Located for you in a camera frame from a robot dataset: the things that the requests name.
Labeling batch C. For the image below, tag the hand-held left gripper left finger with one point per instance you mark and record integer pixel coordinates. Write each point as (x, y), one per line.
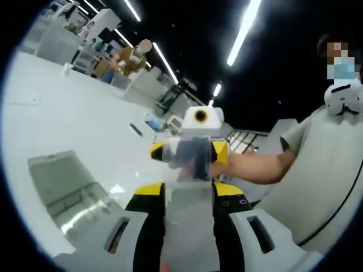
(133, 241)

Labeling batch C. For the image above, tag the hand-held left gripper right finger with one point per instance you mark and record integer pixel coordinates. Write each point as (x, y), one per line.
(241, 243)

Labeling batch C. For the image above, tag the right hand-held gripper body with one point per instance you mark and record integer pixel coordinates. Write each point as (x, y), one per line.
(202, 126)

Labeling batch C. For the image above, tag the clear plastic divider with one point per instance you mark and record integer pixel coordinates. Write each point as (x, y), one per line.
(190, 215)

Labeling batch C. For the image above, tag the grey transparent guide fixture box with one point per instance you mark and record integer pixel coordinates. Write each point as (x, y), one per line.
(56, 175)

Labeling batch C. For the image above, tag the blue packet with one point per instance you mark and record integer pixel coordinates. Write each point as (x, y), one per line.
(154, 124)

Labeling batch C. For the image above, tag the white box-shaped device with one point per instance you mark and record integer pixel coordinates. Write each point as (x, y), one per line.
(174, 124)

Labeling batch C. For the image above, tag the black pen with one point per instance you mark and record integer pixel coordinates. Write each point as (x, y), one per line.
(135, 130)

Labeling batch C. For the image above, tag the person's grey shirt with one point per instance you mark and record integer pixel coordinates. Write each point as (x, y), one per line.
(320, 170)

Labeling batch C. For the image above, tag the white paper cup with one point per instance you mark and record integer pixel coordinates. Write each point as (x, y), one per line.
(67, 69)

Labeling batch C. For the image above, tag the white chest-worn device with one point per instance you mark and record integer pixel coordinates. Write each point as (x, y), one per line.
(340, 96)

